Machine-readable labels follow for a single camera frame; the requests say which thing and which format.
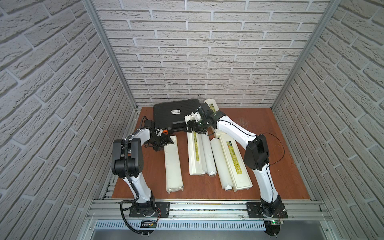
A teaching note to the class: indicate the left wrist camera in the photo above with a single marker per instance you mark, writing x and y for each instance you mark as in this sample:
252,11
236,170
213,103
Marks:
149,124

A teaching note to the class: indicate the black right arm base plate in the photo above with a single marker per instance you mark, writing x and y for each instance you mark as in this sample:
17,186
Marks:
260,210

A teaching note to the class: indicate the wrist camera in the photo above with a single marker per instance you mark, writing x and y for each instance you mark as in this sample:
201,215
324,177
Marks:
205,110
149,124

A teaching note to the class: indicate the cream dispenser far back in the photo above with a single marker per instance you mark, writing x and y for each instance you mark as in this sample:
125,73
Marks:
212,104

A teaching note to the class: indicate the black plastic tool case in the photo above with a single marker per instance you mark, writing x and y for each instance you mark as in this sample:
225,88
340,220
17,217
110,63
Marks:
170,116

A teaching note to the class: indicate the cream dispenser right front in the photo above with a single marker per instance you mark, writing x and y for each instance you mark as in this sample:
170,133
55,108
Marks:
235,163

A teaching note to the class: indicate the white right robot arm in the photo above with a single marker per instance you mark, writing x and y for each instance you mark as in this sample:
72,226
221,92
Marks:
256,153

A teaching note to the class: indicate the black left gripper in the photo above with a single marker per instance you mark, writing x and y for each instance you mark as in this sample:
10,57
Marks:
163,142

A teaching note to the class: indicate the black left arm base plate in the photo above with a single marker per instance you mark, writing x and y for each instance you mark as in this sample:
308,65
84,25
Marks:
148,210

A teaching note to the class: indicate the aluminium corner post right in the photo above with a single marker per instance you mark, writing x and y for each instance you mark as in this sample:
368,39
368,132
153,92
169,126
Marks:
328,13

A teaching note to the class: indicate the aluminium corner post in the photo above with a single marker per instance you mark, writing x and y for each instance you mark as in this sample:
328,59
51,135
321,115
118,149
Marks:
328,13
98,24

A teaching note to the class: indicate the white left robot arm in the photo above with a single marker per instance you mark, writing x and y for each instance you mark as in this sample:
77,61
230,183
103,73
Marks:
128,164

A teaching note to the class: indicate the white plastic wrap roll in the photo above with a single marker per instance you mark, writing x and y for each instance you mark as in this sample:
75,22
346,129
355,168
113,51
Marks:
197,163
221,165
210,162

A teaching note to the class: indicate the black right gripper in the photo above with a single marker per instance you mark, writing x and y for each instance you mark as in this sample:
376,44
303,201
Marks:
193,128

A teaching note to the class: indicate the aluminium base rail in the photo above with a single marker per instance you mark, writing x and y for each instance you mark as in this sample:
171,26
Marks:
201,215

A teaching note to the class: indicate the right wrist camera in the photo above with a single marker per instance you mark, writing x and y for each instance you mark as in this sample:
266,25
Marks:
205,110

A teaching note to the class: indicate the aluminium corner post left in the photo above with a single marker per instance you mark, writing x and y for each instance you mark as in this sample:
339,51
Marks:
98,24

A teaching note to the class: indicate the cream dispenser with lid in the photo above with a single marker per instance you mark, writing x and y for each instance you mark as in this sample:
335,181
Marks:
174,181

